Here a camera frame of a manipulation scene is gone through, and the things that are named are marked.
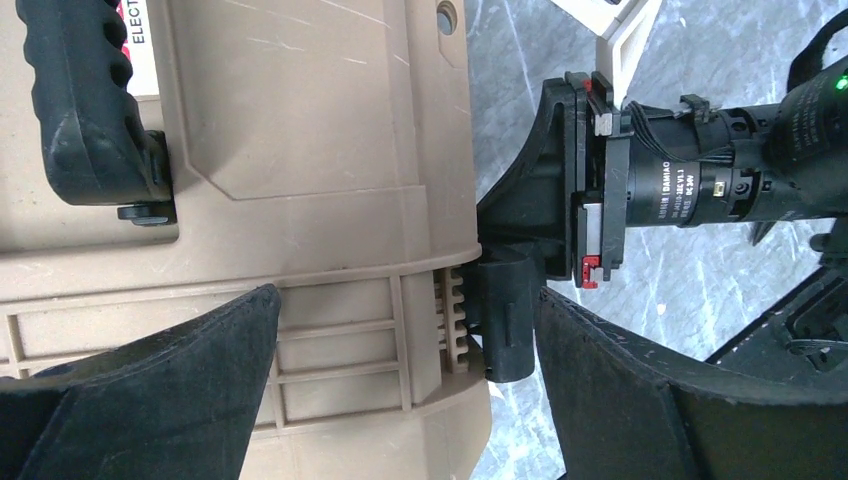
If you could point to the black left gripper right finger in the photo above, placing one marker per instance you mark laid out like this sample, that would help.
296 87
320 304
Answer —
626 407

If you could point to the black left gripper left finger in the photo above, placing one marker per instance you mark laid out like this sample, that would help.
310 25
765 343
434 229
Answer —
178 404

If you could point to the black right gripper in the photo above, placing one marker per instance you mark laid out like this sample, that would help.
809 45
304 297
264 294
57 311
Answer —
589 171

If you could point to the tan plastic toolbox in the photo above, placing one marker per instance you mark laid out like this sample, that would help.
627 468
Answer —
162 158

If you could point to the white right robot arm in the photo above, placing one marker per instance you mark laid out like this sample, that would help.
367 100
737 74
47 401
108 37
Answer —
806 147

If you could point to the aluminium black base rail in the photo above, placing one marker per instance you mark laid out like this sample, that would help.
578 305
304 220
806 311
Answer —
804 333

